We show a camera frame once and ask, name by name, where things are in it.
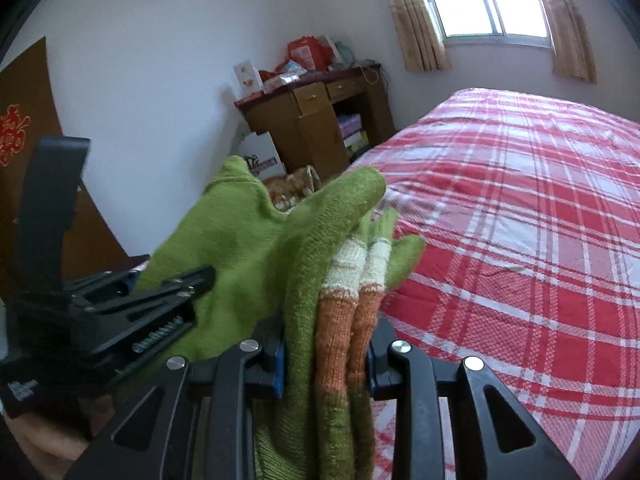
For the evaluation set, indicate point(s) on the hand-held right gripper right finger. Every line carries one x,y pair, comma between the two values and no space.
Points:
400,375

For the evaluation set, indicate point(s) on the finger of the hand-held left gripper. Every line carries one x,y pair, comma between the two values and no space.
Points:
155,337
165,287

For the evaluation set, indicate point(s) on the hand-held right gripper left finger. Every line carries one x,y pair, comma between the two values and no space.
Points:
276,366

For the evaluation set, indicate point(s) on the green striped knitted sweater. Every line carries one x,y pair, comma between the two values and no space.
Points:
260,240

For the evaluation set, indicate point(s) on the wooden door with red ornament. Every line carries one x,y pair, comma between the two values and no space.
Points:
30,110

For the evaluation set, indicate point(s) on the white cardboard box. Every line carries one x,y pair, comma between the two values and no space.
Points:
260,152

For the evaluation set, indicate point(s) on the patterned brown bag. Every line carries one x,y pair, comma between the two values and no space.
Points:
295,185

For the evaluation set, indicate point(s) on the red plaid bed cover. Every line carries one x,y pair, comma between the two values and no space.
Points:
510,240

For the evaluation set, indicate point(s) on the wooden desk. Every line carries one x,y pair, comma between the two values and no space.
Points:
310,120

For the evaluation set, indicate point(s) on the white printed card box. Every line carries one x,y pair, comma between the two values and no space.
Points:
247,80

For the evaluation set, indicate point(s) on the stack of boxes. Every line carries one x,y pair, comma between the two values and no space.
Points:
352,132

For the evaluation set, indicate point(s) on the red gift bag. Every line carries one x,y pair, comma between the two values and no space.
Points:
307,52

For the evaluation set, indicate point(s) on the beige curtain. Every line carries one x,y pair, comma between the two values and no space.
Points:
415,20
570,30

